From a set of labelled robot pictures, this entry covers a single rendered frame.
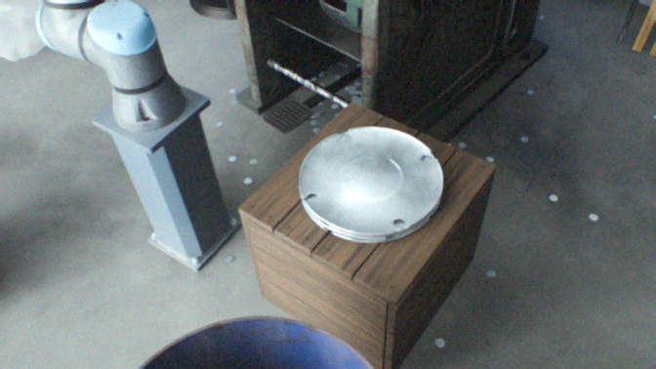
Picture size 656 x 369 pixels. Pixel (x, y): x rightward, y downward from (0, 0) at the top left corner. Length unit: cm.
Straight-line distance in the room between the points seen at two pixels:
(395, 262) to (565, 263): 62
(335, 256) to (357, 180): 17
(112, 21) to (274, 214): 48
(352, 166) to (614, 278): 76
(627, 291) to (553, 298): 19
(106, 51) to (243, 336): 58
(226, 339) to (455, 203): 53
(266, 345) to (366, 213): 33
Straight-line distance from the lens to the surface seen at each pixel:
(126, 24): 114
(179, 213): 139
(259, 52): 178
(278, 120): 162
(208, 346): 92
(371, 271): 105
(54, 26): 125
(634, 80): 220
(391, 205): 111
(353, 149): 121
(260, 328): 89
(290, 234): 111
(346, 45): 163
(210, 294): 148
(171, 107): 122
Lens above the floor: 123
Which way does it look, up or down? 48 degrees down
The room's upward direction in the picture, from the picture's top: 4 degrees counter-clockwise
